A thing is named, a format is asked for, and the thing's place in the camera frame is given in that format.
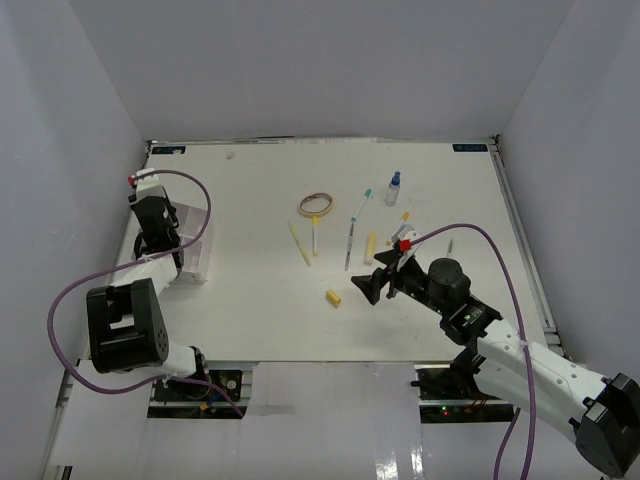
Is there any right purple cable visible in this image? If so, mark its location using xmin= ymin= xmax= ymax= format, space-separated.
xmin=402 ymin=222 xmax=538 ymax=480

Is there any yellow glue stick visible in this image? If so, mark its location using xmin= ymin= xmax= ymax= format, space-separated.
xmin=363 ymin=231 xmax=377 ymax=265

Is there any white pen yellow cap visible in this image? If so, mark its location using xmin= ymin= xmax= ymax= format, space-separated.
xmin=312 ymin=216 xmax=319 ymax=257

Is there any purple cable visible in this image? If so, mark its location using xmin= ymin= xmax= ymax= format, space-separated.
xmin=47 ymin=169 xmax=246 ymax=419
xmin=402 ymin=222 xmax=538 ymax=480

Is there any small yellow cylinder eraser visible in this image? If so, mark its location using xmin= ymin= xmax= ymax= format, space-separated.
xmin=326 ymin=289 xmax=341 ymax=307

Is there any white compartment organizer box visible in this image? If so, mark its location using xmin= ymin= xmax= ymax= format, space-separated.
xmin=174 ymin=202 xmax=213 ymax=284

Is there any grey silver pen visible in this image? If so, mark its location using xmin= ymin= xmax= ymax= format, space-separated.
xmin=344 ymin=220 xmax=355 ymax=271

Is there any clear spray bottle blue cap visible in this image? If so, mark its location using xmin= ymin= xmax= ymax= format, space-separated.
xmin=384 ymin=171 xmax=401 ymax=207

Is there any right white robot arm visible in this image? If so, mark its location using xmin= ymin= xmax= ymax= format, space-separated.
xmin=351 ymin=250 xmax=639 ymax=479

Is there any yellow tape roll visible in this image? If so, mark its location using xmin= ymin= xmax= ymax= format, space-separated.
xmin=298 ymin=192 xmax=334 ymax=218

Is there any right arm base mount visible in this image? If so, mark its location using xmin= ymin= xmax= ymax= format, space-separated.
xmin=410 ymin=364 xmax=514 ymax=424

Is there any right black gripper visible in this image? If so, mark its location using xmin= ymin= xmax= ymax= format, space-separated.
xmin=351 ymin=249 xmax=448 ymax=317

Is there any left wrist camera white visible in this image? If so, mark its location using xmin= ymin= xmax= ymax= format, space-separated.
xmin=128 ymin=168 xmax=166 ymax=203

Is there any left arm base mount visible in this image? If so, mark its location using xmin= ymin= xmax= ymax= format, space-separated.
xmin=147 ymin=367 xmax=252 ymax=420

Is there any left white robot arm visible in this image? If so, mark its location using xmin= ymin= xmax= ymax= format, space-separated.
xmin=86 ymin=195 xmax=212 ymax=399

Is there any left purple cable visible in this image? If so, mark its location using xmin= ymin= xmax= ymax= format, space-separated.
xmin=47 ymin=169 xmax=246 ymax=419

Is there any pale yellow pen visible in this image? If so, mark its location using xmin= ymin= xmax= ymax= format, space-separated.
xmin=287 ymin=222 xmax=311 ymax=267

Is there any white pen teal cap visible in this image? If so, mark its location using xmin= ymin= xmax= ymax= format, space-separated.
xmin=350 ymin=188 xmax=372 ymax=223

